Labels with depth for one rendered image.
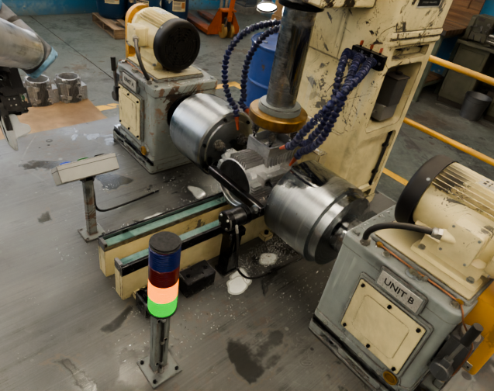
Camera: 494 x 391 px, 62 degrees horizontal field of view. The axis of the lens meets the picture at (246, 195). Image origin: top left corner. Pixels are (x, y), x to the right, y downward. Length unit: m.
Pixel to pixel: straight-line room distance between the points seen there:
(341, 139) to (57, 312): 0.97
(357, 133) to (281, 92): 0.29
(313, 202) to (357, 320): 0.31
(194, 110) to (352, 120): 0.52
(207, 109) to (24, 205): 0.70
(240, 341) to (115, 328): 0.33
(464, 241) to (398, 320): 0.24
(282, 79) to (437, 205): 0.55
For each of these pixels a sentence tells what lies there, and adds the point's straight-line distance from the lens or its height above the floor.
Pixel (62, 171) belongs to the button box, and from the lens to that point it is 1.23.
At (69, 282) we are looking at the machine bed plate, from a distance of 1.29.
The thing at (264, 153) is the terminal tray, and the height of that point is 1.12.
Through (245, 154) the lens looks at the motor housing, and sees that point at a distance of 1.29.
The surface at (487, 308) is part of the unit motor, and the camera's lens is 0.99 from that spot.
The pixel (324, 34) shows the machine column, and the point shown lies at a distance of 1.38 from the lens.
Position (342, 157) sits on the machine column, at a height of 1.11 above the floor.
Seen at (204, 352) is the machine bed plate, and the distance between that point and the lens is 1.13.
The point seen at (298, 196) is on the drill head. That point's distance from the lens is 1.11.
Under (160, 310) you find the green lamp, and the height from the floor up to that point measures 1.05.
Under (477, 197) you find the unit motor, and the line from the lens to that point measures 0.92.
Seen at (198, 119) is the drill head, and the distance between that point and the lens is 1.41.
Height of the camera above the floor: 1.75
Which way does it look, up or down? 36 degrees down
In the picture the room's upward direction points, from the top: 11 degrees clockwise
